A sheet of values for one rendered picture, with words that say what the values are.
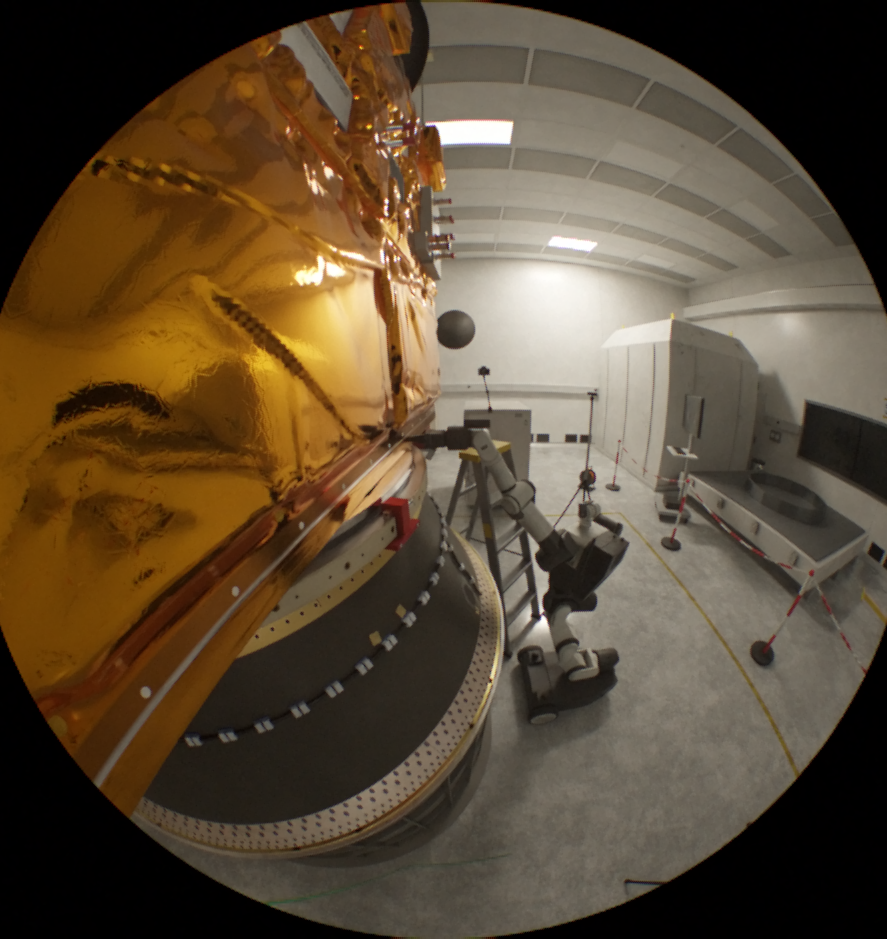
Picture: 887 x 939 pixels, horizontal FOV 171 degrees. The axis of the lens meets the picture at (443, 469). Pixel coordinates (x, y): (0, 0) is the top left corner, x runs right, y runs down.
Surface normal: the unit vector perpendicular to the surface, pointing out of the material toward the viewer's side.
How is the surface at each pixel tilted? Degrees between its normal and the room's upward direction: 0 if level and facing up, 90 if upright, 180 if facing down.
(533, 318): 90
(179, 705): 90
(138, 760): 90
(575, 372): 90
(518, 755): 0
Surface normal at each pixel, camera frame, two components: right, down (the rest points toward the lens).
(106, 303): 0.99, -0.05
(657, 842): -0.04, -0.95
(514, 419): -0.09, 0.32
